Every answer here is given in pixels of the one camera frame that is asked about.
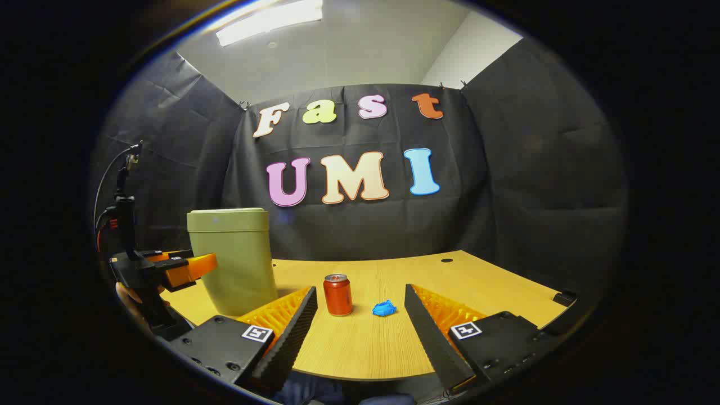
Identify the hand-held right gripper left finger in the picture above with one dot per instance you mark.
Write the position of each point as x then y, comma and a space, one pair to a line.
292, 343

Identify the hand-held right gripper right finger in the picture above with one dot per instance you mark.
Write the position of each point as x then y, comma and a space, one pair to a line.
430, 343

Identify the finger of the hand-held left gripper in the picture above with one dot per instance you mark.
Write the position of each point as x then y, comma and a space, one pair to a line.
169, 255
191, 269

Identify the green desktop garbage bin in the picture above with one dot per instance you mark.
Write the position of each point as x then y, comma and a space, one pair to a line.
236, 259

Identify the blue paper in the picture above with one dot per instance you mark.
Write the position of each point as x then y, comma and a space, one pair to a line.
384, 309

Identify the red pop can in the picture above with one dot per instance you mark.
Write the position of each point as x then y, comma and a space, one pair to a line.
337, 295

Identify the wooden desktop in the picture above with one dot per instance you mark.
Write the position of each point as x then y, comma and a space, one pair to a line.
365, 343

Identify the person's dark blue trousers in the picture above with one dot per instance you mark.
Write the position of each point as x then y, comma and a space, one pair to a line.
315, 392

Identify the black backdrop cloth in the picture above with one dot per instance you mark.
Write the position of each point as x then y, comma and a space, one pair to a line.
506, 197

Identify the ceiling light panel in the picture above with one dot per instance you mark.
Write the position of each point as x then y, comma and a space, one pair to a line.
264, 21

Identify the black desk corner bracket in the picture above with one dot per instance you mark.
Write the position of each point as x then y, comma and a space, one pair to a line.
565, 298

